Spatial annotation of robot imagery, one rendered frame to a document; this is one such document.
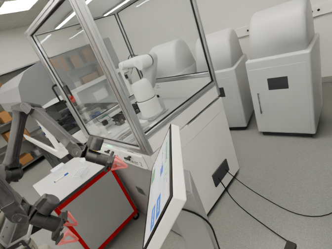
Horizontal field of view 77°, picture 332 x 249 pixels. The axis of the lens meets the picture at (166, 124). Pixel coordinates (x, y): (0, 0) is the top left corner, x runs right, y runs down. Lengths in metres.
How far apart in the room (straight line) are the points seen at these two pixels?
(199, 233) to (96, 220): 1.25
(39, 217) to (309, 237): 1.73
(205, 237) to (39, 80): 2.07
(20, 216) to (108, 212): 1.26
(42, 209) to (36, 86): 1.65
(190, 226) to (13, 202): 0.71
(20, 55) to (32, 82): 3.67
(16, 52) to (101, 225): 4.79
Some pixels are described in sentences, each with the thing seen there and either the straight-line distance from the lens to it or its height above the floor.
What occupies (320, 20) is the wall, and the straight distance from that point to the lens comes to 4.07.
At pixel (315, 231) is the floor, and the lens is 2.02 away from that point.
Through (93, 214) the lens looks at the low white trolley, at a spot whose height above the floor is 0.45.
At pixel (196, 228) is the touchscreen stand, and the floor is 0.82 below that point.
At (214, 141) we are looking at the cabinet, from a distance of 1.95.
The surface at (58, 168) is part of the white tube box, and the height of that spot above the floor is 0.81.
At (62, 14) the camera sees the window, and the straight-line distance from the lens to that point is 1.47.
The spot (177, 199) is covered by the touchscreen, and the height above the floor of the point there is 1.18.
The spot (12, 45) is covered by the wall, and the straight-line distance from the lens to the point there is 6.12.
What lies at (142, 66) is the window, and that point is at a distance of 1.37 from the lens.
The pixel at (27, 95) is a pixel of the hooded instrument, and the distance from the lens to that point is 2.45.
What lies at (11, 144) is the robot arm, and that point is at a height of 1.38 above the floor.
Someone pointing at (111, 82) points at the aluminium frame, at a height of 1.47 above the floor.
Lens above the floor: 1.63
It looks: 23 degrees down
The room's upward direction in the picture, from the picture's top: 22 degrees counter-clockwise
